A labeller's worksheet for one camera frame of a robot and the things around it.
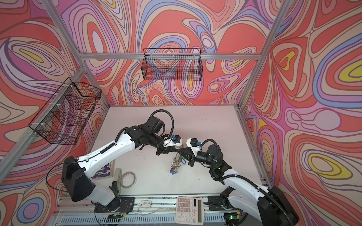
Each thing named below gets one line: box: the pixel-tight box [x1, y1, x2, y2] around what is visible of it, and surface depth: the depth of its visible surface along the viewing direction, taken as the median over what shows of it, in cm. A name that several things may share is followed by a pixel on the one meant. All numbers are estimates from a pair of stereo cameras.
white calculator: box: [175, 196, 205, 226], surface depth 71 cm
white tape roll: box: [120, 171, 137, 189], surface depth 83 cm
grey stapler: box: [114, 168, 123, 196], surface depth 82 cm
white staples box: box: [139, 199, 152, 208], surface depth 75 cm
